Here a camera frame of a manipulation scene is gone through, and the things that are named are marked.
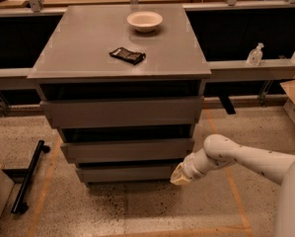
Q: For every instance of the foam gripper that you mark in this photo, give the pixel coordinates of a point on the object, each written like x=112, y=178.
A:
x=190, y=169

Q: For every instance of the grey drawer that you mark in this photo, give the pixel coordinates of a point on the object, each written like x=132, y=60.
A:
x=126, y=174
x=127, y=150
x=122, y=113

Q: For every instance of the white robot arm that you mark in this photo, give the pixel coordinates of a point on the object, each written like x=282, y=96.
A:
x=219, y=151

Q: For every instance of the grey bottom drawer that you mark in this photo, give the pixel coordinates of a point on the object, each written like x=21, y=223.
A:
x=126, y=174

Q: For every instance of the grey drawer cabinet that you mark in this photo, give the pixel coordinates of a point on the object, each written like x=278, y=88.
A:
x=83, y=40

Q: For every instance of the grey top drawer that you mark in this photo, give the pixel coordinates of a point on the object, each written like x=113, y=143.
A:
x=122, y=113

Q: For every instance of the black snack packet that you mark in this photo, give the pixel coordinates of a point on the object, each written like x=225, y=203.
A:
x=127, y=55

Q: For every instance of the white ceramic bowl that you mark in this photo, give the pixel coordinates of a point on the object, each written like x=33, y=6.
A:
x=144, y=21

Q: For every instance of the black metal bar stand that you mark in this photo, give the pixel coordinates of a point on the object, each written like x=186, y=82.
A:
x=19, y=206

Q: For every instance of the grey metal rail shelf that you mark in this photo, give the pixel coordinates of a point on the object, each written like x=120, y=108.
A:
x=216, y=71

